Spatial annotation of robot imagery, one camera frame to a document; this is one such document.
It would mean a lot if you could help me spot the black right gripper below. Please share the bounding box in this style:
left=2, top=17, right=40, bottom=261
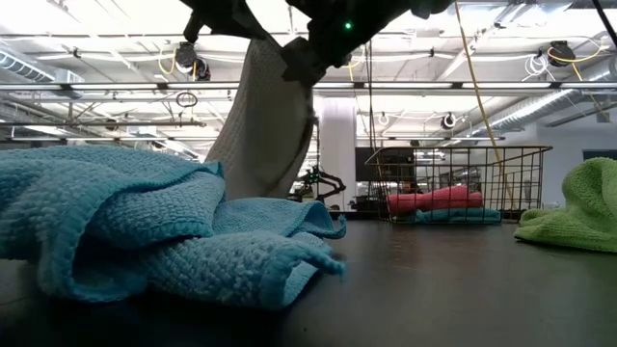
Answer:
left=282, top=0, right=416, bottom=88

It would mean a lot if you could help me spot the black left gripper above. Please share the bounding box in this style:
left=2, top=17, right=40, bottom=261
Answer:
left=178, top=0, right=271, bottom=44

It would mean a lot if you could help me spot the white microfiber towel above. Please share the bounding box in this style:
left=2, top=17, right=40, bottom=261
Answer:
left=205, top=38, right=317, bottom=201

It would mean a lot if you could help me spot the pink microfiber towel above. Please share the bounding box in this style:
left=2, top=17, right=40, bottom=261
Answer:
left=385, top=185, right=484, bottom=216

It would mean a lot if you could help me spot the teal microfiber towel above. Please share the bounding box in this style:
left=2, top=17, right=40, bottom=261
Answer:
left=399, top=206, right=502, bottom=226

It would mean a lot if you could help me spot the light blue microfiber towel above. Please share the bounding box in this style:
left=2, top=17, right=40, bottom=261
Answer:
left=0, top=146, right=348, bottom=309

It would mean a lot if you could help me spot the green microfiber towel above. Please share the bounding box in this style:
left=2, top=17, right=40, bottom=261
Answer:
left=513, top=157, right=617, bottom=254

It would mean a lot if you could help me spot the white square pillar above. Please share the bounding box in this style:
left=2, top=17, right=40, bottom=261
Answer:
left=315, top=97, right=359, bottom=208

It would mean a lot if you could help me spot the dark monitor screen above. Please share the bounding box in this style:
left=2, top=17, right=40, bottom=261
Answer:
left=355, top=147, right=416, bottom=183

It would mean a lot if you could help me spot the long ceiling light bar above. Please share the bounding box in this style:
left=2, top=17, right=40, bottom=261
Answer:
left=0, top=80, right=617, bottom=92

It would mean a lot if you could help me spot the black ceiling cable reel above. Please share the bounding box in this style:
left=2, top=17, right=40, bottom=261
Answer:
left=158, top=40, right=213, bottom=83
left=532, top=40, right=606, bottom=83

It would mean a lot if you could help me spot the yellow hanging cable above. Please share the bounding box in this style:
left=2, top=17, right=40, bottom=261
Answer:
left=454, top=0, right=516, bottom=206

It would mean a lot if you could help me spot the silver ceiling air duct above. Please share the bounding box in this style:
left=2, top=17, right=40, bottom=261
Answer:
left=474, top=71, right=617, bottom=137
left=0, top=47, right=86, bottom=84

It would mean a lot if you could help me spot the wire basket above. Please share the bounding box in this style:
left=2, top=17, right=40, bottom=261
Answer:
left=364, top=146, right=554, bottom=226

